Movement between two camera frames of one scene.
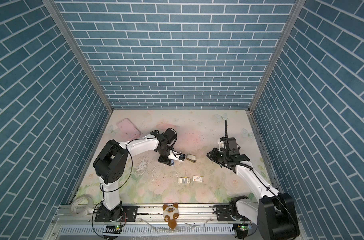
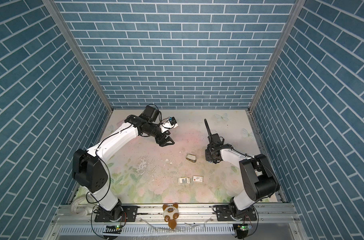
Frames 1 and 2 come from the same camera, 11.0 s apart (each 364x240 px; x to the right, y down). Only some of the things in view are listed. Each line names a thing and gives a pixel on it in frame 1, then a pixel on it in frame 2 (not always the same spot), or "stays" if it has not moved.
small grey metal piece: [191, 157] stays
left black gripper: [165, 160] -> [164, 142]
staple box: [198, 178] stays
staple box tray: [184, 180] stays
